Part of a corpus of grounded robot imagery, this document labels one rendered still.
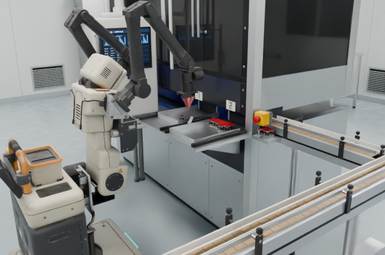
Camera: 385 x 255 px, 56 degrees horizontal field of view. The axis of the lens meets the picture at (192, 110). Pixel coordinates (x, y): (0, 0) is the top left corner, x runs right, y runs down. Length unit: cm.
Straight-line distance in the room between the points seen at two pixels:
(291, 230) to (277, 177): 127
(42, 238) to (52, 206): 15
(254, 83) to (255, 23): 33
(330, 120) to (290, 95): 52
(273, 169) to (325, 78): 72
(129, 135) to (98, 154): 18
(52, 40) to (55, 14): 47
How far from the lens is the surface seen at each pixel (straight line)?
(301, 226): 129
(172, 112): 260
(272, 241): 120
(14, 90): 725
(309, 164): 273
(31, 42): 720
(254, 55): 209
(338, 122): 288
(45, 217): 178
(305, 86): 247
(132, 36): 171
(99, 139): 194
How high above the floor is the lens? 162
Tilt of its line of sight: 16 degrees down
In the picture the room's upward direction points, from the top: 1 degrees counter-clockwise
